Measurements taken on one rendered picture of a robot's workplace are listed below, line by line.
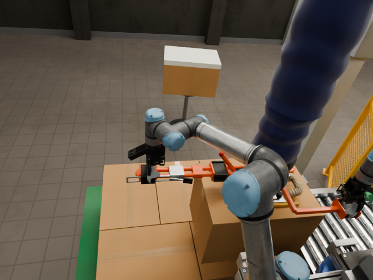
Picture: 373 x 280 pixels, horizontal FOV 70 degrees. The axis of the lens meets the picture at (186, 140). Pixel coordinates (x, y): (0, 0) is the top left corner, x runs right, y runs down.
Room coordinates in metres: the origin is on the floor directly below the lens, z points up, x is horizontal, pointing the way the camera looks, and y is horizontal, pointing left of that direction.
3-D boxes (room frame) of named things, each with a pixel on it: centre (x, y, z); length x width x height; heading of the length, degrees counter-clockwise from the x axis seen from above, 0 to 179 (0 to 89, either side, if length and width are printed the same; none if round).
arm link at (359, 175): (0.82, -0.75, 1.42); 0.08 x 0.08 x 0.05
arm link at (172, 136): (0.81, 0.05, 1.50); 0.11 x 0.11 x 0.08; 45
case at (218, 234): (1.00, -0.42, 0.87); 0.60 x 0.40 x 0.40; 104
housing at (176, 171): (0.90, 0.03, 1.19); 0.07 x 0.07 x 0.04; 13
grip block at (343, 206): (0.82, -0.78, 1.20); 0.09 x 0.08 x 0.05; 13
